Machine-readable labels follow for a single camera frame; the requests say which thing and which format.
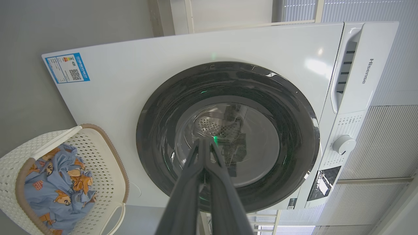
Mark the glass washer door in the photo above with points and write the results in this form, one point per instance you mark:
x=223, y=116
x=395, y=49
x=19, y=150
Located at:
x=156, y=130

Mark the washing machine display panel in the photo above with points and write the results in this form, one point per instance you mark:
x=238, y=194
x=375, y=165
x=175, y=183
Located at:
x=323, y=184

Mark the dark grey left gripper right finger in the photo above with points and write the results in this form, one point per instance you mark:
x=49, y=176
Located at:
x=228, y=209

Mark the white front-load washing machine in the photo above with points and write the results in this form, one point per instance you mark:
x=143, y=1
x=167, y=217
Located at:
x=130, y=91

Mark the white detergent drawer front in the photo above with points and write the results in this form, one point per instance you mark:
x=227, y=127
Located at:
x=375, y=65

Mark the white round control knob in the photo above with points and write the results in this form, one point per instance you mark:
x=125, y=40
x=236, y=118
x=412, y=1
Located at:
x=343, y=144

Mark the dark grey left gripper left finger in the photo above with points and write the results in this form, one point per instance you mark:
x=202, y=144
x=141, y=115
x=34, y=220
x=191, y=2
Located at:
x=183, y=202

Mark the blue energy label sticker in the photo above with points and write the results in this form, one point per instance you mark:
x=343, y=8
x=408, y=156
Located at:
x=67, y=68

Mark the blue orange patterned cloth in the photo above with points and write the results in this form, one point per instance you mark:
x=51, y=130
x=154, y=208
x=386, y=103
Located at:
x=78, y=182
x=42, y=195

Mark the round drain filter cover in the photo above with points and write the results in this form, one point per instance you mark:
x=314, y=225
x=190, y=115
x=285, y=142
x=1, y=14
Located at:
x=134, y=190

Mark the cream perforated laundry basket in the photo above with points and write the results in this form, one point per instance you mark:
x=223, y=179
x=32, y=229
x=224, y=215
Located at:
x=107, y=169

